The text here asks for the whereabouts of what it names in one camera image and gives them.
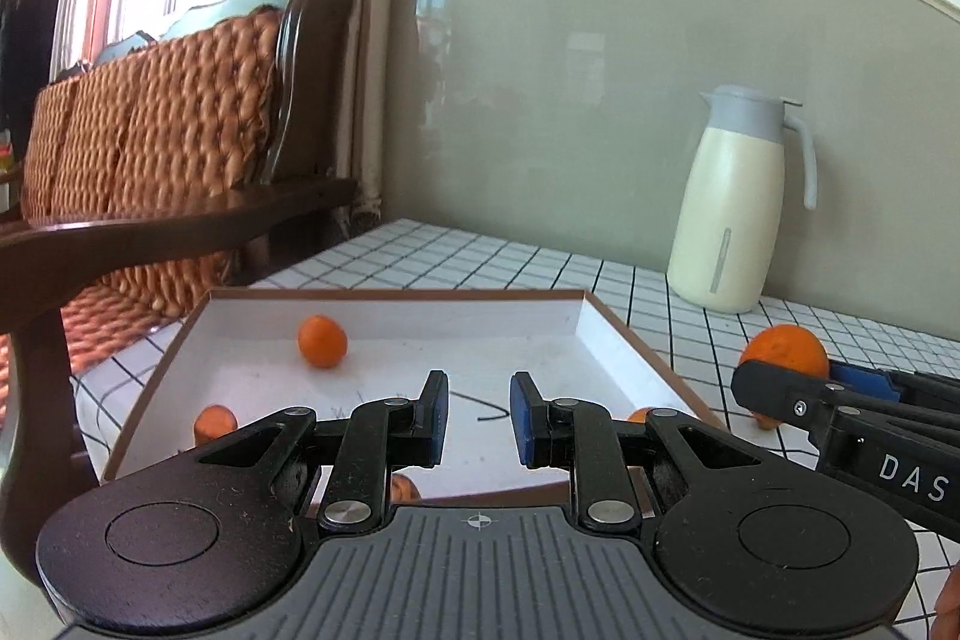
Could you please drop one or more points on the dark wooden sofa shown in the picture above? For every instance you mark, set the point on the dark wooden sofa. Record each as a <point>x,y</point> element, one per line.
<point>44,266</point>

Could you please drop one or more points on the brown carrot chunk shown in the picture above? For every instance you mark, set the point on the brown carrot chunk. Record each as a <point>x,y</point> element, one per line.
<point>766,423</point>

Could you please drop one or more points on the cream thermos jug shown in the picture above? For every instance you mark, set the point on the cream thermos jug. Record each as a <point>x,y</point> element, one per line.
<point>731,209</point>

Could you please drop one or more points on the large orange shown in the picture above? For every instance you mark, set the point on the large orange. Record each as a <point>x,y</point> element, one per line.
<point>789,347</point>

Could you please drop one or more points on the orange carrot piece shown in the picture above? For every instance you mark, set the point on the orange carrot piece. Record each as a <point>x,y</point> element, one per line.
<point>213,422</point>

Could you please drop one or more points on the brown cardboard tray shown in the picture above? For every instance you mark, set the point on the brown cardboard tray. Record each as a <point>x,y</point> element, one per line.
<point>239,349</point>

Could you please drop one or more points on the mandarin at tray edge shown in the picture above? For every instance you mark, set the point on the mandarin at tray edge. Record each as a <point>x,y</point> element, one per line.
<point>639,416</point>

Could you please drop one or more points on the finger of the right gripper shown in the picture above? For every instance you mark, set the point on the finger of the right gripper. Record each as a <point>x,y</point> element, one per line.
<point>915,388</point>
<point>795,403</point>

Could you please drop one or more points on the black hanging coat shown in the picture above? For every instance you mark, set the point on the black hanging coat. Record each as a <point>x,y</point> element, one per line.
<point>27,38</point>

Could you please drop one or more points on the person hand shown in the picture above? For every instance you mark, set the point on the person hand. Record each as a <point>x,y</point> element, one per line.
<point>946,623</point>

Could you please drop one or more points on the mandarin in tray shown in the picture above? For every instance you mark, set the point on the mandarin in tray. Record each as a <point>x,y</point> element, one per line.
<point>322,342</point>

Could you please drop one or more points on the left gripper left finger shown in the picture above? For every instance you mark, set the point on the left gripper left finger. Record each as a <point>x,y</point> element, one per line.
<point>377,439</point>

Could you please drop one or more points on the woven orange sofa cushion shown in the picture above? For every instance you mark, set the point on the woven orange sofa cushion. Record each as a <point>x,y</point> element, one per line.
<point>162,127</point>

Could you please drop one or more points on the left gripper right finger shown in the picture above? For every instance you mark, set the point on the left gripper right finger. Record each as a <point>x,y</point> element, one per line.
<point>580,438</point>

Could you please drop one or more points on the orange carrot chunk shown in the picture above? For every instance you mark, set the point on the orange carrot chunk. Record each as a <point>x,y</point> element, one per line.
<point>403,490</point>

